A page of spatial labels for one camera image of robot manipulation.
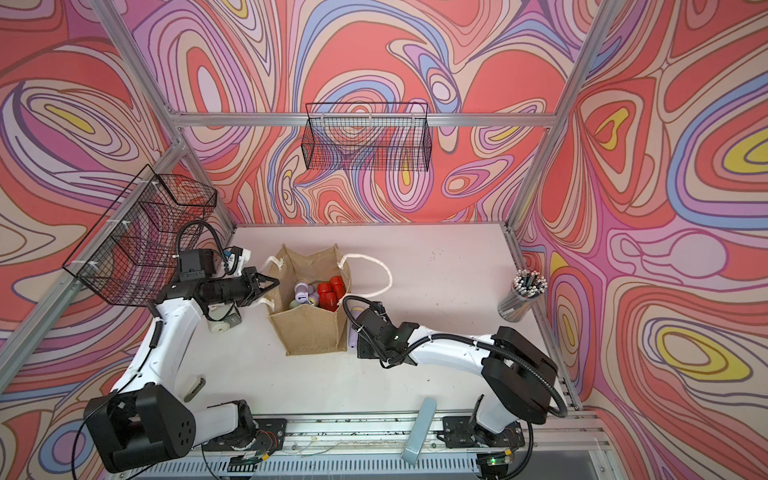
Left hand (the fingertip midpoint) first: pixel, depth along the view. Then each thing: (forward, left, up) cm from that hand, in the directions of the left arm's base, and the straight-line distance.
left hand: (280, 282), depth 78 cm
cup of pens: (0, -67, -3) cm, 67 cm away
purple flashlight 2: (+3, -6, -13) cm, 15 cm away
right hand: (-12, -23, -18) cm, 31 cm away
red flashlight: (+2, -10, -12) cm, 16 cm away
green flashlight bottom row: (0, -1, -10) cm, 11 cm away
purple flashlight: (-6, -18, -18) cm, 26 cm away
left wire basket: (+1, +35, +9) cm, 36 cm away
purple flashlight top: (+3, -3, -9) cm, 10 cm away
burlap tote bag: (-9, -3, -11) cm, 14 cm away
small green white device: (-4, +20, -17) cm, 27 cm away
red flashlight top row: (+8, -13, -14) cm, 20 cm away
